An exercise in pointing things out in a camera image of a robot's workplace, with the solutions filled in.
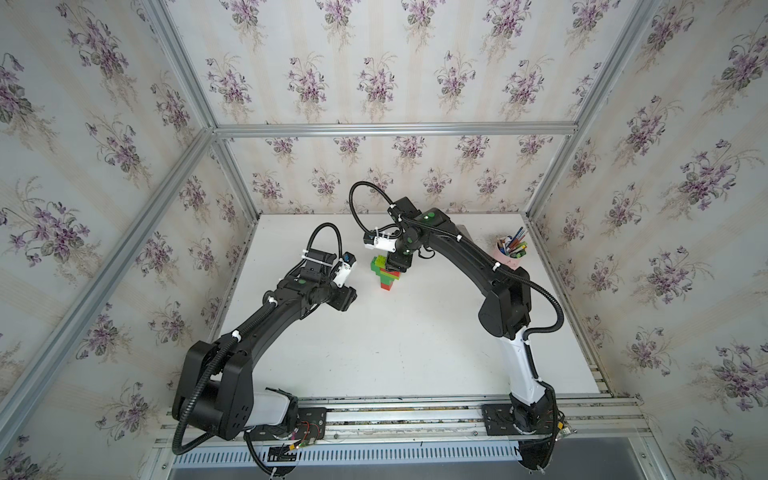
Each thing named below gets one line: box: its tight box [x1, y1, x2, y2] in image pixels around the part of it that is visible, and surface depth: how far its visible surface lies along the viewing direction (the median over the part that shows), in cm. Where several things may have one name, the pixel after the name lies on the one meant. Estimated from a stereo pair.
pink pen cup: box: [493, 249, 522, 270], surface depth 97 cm
